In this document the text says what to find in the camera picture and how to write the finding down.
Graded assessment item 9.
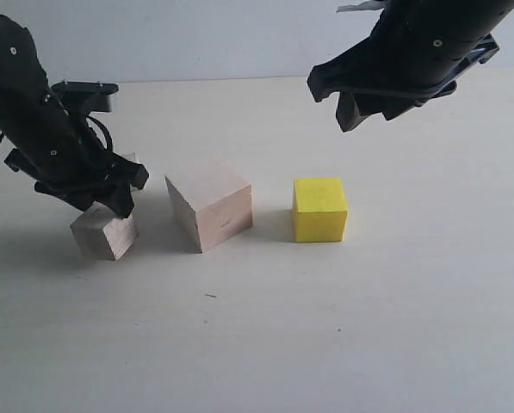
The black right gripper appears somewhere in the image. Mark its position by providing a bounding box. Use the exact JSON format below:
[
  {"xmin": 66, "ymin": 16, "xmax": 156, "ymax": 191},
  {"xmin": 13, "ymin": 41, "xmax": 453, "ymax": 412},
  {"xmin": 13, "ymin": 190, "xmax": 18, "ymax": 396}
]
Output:
[{"xmin": 307, "ymin": 1, "xmax": 514, "ymax": 133}]

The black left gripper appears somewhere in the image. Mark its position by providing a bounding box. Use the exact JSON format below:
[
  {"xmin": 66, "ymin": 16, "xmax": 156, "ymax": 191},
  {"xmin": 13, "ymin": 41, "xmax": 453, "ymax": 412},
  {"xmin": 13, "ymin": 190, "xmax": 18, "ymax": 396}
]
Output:
[{"xmin": 4, "ymin": 102, "xmax": 149, "ymax": 219}]

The medium wooden cube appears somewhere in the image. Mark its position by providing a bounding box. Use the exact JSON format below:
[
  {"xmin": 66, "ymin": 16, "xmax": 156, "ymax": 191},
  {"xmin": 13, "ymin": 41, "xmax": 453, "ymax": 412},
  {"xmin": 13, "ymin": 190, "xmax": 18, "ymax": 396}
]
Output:
[{"xmin": 70, "ymin": 203, "xmax": 139, "ymax": 262}]

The large wooden cube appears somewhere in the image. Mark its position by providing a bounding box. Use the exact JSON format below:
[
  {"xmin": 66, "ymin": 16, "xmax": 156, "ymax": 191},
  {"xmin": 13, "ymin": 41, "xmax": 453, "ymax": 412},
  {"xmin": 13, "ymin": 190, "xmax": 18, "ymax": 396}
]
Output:
[{"xmin": 164, "ymin": 155, "xmax": 253, "ymax": 253}]

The yellow cube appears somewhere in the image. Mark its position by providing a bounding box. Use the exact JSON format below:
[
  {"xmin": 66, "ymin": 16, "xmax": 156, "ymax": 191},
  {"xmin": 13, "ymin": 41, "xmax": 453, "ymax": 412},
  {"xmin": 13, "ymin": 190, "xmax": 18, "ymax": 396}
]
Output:
[{"xmin": 292, "ymin": 176, "xmax": 349, "ymax": 243}]

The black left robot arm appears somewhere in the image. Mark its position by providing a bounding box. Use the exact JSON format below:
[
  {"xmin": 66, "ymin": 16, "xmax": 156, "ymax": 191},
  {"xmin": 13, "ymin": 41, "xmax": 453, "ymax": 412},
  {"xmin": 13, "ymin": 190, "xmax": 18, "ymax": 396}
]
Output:
[{"xmin": 0, "ymin": 14, "xmax": 149, "ymax": 218}]

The small wooden cube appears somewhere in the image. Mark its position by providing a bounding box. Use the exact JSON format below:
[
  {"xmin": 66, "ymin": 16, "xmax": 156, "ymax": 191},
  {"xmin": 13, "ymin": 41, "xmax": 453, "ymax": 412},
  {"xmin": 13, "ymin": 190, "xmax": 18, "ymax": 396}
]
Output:
[{"xmin": 121, "ymin": 152, "xmax": 139, "ymax": 192}]

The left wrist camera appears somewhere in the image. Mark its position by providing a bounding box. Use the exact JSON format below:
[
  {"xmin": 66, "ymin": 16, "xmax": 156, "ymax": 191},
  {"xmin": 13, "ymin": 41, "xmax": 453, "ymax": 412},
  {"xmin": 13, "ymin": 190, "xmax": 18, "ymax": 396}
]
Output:
[{"xmin": 51, "ymin": 81, "xmax": 119, "ymax": 114}]

